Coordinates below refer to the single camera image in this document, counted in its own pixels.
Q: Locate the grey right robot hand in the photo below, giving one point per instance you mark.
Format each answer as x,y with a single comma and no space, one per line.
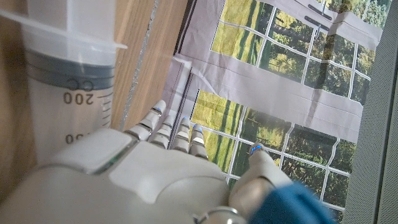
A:
149,183

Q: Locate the large clear plastic syringe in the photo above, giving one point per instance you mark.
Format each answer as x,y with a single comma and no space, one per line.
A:
68,109

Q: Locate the blue right wrist connector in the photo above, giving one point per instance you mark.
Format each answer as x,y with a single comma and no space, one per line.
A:
292,203

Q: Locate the printed window backdrop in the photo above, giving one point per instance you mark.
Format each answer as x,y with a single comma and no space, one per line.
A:
267,90

